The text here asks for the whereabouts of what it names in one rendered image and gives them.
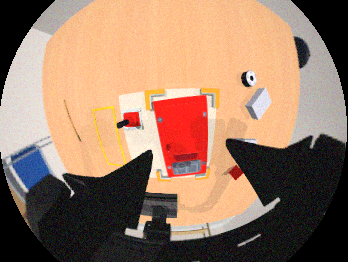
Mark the black tyre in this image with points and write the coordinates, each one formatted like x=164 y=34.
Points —
x=249 y=78

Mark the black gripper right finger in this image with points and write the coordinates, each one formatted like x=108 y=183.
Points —
x=265 y=167

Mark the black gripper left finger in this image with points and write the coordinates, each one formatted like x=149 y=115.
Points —
x=121 y=192

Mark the grey rectangular bar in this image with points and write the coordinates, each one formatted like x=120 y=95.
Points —
x=253 y=140

